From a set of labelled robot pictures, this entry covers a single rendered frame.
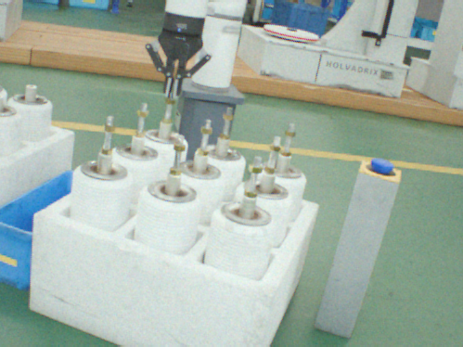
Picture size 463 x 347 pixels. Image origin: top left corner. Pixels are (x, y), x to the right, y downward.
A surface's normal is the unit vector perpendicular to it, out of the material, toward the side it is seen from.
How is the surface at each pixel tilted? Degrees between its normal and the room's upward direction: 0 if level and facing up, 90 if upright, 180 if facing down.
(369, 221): 90
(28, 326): 0
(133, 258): 90
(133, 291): 90
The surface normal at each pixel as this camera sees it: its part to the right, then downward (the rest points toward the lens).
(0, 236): -0.28, 0.32
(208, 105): 0.20, 0.37
